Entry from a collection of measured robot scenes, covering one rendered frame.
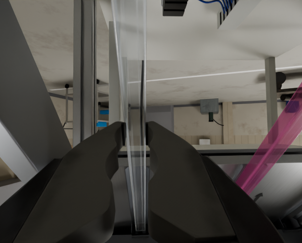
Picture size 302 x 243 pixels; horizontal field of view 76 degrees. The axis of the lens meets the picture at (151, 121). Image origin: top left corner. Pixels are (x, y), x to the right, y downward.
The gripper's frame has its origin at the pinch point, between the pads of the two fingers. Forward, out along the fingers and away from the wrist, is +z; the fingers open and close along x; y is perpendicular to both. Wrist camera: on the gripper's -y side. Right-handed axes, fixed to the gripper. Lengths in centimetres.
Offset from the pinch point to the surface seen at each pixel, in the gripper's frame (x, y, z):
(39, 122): -8.1, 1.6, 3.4
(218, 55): 33, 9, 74
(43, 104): -8.1, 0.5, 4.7
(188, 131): 158, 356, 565
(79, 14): -12.8, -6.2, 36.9
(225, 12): 20.8, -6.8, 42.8
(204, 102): 181, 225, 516
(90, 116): -10.4, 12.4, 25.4
